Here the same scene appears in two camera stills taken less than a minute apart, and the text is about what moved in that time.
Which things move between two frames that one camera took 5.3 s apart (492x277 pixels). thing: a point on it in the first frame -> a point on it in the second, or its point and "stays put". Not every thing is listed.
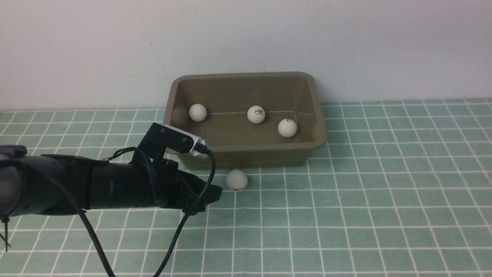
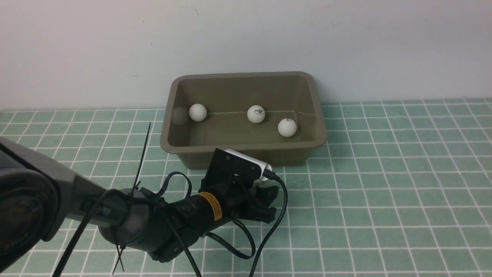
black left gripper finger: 192,187 -> 264,196
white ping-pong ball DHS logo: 256,114 stays put
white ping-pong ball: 287,128 stays put
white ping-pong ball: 197,112 stays put
